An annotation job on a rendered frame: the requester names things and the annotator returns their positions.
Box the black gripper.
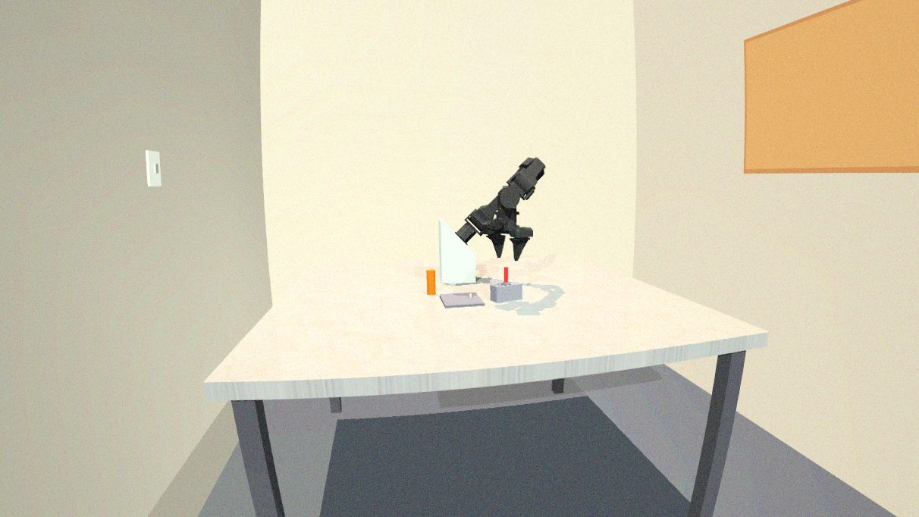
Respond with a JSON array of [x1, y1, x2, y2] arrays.
[[486, 208, 533, 261]]

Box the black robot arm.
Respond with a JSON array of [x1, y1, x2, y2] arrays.
[[454, 157, 546, 245]]

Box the orange cylinder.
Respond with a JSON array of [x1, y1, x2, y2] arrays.
[[426, 270, 436, 295]]

